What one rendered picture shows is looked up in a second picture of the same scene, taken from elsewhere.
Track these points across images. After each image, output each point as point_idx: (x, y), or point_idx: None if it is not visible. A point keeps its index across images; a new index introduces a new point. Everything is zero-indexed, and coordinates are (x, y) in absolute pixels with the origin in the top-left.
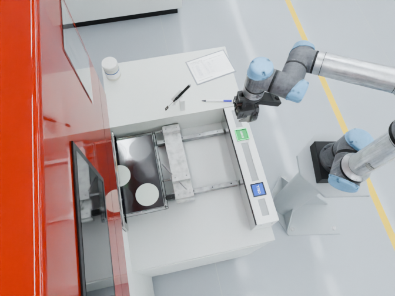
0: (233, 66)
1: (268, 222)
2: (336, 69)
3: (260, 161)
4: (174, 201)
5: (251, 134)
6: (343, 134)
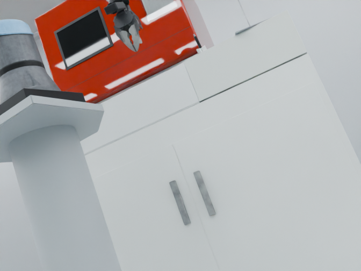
0: (245, 28)
1: None
2: None
3: (107, 100)
4: None
5: (142, 83)
6: (53, 98)
